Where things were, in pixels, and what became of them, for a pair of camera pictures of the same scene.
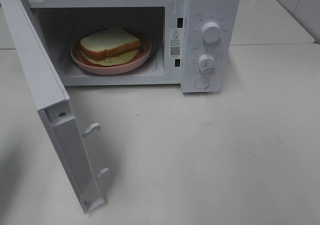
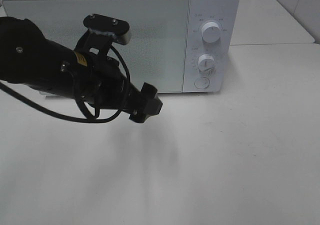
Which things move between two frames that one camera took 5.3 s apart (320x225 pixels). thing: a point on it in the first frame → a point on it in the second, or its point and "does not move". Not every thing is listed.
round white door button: [202, 83] does not move
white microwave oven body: [193, 31] does not move
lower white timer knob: [206, 63] does not move
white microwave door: [53, 103] → [158, 53]
